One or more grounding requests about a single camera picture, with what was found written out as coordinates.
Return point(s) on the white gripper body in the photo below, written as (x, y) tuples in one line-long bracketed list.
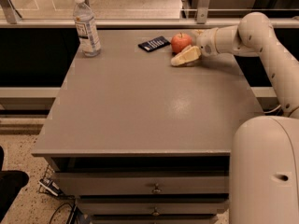
[(206, 44)]

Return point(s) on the red apple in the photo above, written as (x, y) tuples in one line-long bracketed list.
[(180, 41)]

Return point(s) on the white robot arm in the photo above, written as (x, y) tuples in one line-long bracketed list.
[(264, 159)]

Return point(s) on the blue rxbar blueberry bar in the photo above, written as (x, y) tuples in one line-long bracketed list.
[(154, 44)]

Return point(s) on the grey drawer cabinet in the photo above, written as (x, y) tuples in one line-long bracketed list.
[(128, 111)]

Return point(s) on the clear plastic water bottle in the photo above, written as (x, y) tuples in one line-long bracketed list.
[(86, 28)]

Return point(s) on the top grey drawer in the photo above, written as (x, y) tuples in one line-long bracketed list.
[(89, 184)]

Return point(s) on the grey drawer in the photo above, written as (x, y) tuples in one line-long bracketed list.
[(153, 207), (89, 184)]

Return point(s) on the middle grey drawer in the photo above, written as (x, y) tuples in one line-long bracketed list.
[(153, 207)]

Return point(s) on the small device on floor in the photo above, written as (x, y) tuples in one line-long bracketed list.
[(49, 185)]

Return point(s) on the black chair seat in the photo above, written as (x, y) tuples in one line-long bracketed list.
[(11, 182)]

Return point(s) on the metal railing frame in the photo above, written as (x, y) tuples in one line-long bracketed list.
[(146, 13)]

